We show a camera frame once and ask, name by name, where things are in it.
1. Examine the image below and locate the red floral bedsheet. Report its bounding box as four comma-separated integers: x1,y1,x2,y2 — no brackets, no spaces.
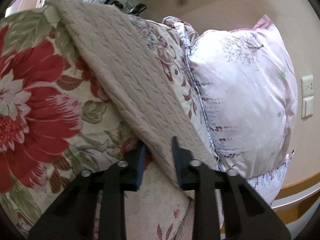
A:
0,4,221,240

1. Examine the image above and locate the white wall socket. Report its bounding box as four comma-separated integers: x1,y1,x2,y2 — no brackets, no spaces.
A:
301,75,314,98

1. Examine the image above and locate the lavender print pillow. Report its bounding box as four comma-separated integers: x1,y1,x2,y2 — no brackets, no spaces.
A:
163,16,298,204

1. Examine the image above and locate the cream knitted small garment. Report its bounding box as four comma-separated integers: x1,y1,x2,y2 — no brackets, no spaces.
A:
46,0,216,202

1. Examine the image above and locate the white wall switch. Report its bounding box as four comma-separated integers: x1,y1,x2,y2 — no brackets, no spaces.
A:
302,96,314,119

